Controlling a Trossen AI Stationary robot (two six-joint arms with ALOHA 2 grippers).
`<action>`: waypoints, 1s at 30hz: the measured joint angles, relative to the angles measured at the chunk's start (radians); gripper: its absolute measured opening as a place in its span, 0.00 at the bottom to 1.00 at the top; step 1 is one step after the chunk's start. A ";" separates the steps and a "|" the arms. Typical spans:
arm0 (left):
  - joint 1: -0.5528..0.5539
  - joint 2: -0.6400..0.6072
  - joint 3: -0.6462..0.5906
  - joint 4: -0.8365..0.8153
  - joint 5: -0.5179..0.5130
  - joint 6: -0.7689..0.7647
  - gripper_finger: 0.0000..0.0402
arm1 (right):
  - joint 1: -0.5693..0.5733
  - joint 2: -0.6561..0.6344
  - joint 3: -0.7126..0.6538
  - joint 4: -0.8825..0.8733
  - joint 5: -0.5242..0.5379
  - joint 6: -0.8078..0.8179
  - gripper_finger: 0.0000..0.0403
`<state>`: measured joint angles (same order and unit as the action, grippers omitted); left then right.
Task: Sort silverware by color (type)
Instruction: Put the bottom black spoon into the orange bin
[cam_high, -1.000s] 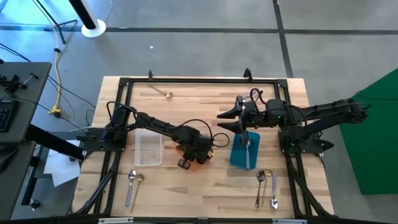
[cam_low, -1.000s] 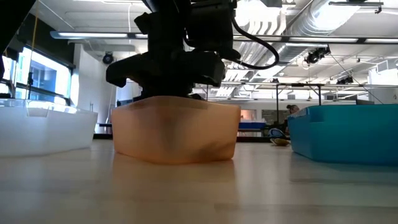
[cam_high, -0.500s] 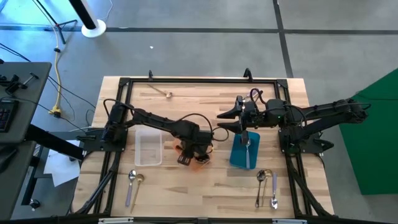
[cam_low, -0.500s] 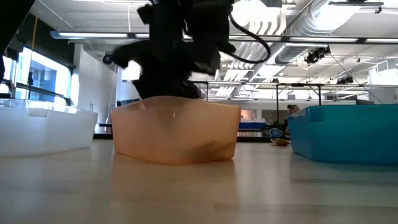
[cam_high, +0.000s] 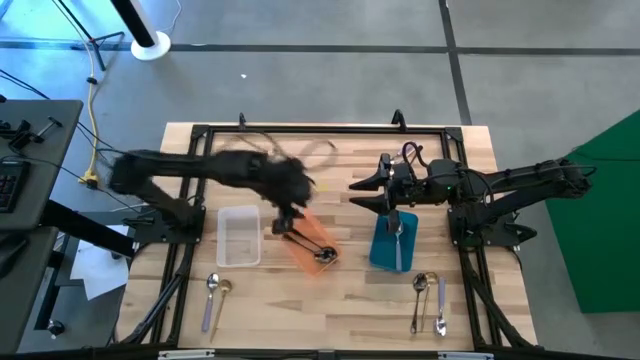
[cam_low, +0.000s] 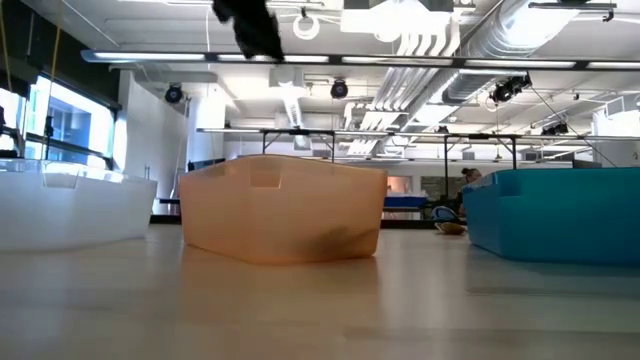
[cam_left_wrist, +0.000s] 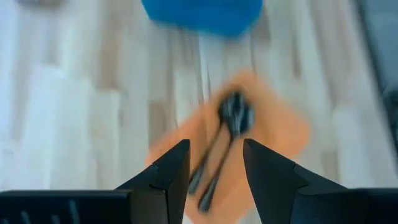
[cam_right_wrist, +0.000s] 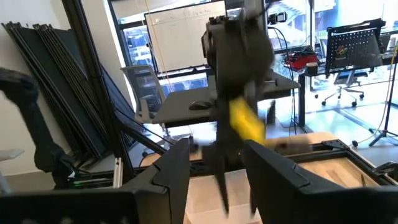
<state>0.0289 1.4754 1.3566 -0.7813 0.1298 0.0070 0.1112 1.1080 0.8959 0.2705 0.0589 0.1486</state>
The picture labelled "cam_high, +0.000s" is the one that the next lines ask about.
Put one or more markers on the clear plastic bin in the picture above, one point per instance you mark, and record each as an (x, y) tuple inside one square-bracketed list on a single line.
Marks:
[(239, 235)]

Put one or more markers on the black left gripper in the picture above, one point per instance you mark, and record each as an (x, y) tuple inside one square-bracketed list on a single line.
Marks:
[(292, 187)]

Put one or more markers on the black frame clamp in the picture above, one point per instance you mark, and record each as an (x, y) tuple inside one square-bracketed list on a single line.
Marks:
[(399, 121), (242, 122)]

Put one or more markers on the grey desk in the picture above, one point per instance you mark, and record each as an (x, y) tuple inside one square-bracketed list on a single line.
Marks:
[(55, 175)]

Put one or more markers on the black table frame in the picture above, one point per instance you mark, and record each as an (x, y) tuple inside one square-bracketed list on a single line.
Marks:
[(350, 130)]

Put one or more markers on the black tripod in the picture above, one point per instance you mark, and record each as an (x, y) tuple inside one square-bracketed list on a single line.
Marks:
[(109, 36)]

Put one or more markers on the black round knob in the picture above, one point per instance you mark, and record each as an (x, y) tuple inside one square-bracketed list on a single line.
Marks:
[(55, 327)]

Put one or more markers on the green board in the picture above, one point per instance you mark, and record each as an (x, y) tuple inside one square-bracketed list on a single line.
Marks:
[(600, 225)]

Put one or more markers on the black keyboard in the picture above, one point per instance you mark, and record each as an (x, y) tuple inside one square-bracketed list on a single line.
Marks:
[(10, 185)]

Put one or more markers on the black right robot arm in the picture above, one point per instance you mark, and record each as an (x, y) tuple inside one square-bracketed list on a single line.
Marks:
[(525, 180)]

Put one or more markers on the white paper sheets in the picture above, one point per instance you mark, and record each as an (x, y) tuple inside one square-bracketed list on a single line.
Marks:
[(97, 270)]

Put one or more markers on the white edge bracket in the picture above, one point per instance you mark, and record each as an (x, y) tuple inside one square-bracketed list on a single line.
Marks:
[(465, 356), (185, 354)]

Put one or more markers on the black desk leg bar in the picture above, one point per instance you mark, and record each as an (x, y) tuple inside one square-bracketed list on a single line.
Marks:
[(85, 227)]

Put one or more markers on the black desk clamp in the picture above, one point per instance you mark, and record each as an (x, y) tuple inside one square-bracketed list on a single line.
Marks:
[(22, 135)]

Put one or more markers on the black spoon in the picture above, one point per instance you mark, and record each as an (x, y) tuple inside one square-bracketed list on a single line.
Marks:
[(331, 251), (322, 257), (419, 282)]

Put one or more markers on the orange plastic bin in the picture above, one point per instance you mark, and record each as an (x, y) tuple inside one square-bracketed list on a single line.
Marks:
[(312, 265)]

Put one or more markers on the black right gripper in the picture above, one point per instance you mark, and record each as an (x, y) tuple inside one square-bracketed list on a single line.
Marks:
[(412, 187)]

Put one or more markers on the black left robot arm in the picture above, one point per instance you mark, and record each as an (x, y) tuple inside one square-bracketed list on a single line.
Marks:
[(200, 167)]

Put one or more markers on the teal plastic bin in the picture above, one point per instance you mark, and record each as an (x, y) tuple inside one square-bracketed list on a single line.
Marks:
[(382, 250)]

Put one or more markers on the white round stand base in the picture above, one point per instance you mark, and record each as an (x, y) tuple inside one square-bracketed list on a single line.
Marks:
[(155, 50)]

